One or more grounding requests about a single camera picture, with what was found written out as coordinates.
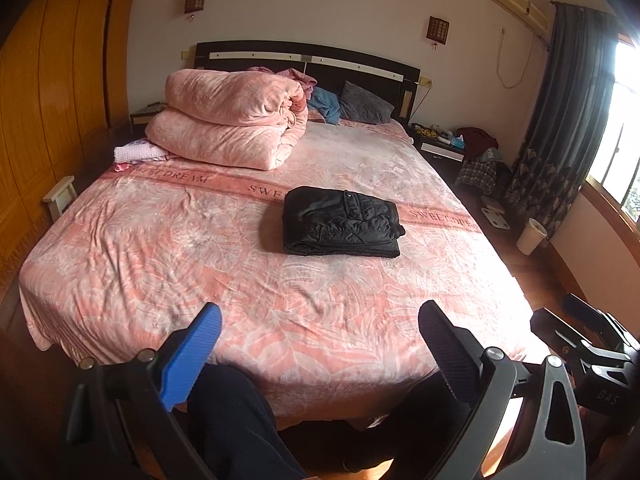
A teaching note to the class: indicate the dark nightstand with white drawer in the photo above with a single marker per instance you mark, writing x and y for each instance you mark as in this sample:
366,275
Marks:
440,152

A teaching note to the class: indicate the window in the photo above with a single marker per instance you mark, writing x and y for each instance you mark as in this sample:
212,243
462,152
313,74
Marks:
620,135

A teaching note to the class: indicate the black padded jacket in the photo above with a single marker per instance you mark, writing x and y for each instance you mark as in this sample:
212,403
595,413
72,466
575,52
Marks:
340,225

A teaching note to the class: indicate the brown lattice wall lamp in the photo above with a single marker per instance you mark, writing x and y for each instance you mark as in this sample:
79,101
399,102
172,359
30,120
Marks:
437,30
195,0

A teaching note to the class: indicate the white pink folded cloth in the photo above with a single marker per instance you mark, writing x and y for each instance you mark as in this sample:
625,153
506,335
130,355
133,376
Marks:
137,152

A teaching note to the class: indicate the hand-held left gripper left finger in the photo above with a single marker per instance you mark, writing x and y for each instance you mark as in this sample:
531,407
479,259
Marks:
192,355

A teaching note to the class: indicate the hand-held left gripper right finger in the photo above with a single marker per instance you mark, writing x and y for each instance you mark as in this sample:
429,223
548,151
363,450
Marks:
445,350

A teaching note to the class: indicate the grey pillow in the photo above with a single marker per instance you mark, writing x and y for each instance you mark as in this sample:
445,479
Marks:
362,105

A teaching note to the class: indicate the dark wooden headboard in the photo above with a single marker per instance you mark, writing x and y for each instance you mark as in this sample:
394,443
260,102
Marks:
360,67

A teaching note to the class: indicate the wall socket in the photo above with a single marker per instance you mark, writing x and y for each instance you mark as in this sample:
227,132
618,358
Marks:
185,54
425,81

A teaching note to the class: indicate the cream wall air conditioner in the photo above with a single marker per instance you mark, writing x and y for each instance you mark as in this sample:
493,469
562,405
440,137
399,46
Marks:
515,2

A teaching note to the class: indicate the dark red clothing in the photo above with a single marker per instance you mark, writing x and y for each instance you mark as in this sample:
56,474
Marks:
477,140

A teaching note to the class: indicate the white waste bin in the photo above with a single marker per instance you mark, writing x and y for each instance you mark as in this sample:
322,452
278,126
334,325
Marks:
530,240

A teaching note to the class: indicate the dark patterned curtain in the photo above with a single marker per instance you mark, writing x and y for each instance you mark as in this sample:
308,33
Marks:
565,110

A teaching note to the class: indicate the blue tissue pack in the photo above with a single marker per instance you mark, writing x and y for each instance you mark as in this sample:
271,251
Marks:
457,141

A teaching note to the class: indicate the person's leg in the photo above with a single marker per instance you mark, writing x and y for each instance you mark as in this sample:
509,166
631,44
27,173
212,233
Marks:
235,420
415,425

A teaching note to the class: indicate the white step stool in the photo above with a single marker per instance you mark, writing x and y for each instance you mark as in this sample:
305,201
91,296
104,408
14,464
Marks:
62,190

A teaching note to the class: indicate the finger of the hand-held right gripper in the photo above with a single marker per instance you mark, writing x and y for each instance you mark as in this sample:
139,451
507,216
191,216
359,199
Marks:
557,330
585,307

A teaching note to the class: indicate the folded pink quilt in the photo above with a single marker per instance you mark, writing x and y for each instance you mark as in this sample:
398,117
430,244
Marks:
225,115

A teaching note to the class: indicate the pink crumpled cloth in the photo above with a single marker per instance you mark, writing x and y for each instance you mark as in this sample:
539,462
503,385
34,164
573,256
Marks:
300,80

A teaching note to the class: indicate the bed with pink sheet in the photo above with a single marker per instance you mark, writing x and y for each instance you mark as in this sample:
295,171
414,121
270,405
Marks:
200,260

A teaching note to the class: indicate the plaid cloth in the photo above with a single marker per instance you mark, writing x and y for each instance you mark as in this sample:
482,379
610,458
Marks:
475,175

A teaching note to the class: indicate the blue cloth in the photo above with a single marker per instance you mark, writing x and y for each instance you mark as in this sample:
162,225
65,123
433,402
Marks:
327,102

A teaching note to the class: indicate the yellow patterned pouch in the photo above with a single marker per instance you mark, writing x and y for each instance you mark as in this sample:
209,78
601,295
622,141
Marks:
428,132

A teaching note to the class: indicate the person's right leg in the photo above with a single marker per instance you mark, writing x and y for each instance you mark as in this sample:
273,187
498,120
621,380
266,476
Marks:
415,425

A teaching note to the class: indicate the person's left leg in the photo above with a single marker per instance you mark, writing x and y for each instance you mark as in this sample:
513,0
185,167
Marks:
235,420

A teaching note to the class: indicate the wooden wardrobe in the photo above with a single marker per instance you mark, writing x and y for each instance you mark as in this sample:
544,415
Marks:
50,110

